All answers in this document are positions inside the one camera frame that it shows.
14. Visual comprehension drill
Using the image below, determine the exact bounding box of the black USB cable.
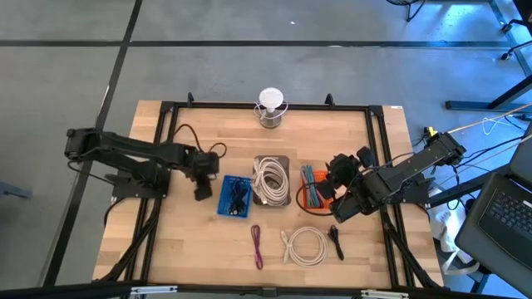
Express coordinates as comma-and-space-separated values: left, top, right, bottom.
327, 224, 346, 262
226, 178, 250, 217

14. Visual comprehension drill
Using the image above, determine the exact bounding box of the white bag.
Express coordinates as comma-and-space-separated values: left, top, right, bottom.
426, 194, 481, 276

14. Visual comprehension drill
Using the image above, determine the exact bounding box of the pink black braided cable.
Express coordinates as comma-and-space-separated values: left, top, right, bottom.
250, 224, 264, 271

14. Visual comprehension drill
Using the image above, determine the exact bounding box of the grey translucent plastic bin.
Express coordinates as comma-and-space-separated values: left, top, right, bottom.
251, 154, 292, 208

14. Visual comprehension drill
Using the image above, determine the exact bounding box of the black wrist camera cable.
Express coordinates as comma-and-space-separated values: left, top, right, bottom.
172, 123, 229, 159
295, 181, 333, 217

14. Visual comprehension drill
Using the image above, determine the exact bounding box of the dark grey laptop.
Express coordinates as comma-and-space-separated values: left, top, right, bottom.
454, 122, 532, 297

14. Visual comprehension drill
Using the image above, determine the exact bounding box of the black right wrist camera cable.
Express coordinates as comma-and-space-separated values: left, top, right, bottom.
295, 181, 333, 217

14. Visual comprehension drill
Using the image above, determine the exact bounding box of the black desk leg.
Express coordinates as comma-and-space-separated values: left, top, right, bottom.
444, 74, 532, 113

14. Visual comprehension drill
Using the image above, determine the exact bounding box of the teal braided cable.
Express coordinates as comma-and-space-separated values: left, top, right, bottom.
300, 164, 324, 209

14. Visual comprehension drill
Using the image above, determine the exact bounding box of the black aluminium table frame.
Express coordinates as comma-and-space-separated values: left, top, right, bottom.
93, 91, 446, 292

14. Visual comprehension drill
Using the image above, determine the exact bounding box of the orange plastic basket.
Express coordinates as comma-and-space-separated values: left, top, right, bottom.
299, 168, 335, 213

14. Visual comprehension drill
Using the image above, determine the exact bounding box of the blue plastic basket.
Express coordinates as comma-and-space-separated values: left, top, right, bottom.
216, 174, 254, 219

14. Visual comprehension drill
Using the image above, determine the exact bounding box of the yellow hanging cord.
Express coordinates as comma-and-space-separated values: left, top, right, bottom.
446, 102, 532, 135

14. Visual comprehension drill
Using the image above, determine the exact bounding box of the black rig crossbar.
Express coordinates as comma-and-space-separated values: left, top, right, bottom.
0, 281, 532, 299

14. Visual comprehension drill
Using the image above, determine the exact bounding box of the black left wrist camera cable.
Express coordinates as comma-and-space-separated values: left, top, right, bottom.
172, 123, 229, 159

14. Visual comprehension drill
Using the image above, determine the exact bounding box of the beige cable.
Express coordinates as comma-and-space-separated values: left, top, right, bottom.
252, 157, 278, 196

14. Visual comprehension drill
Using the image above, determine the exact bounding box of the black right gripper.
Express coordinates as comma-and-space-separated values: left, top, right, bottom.
328, 176, 371, 224

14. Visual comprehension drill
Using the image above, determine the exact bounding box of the white mushroom table lamp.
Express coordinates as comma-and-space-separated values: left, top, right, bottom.
253, 86, 289, 130

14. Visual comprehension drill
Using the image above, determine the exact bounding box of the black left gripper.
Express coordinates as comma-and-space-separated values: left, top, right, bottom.
190, 151, 220, 203

